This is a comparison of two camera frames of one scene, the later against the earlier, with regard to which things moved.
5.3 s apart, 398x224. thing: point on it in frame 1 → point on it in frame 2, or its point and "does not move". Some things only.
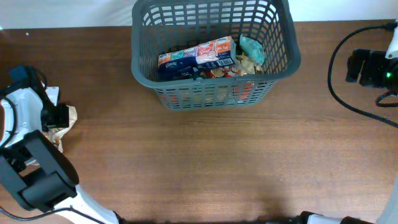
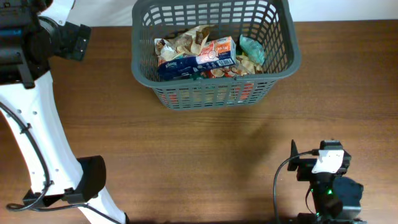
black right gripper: (373, 61) → (306, 165)
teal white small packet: (254, 49) does not move
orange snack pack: (236, 93) does not move
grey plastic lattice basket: (160, 26) does not move
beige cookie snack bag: (245, 66) does not move
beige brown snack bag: (54, 134) → (189, 41)
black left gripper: (63, 119) → (75, 41)
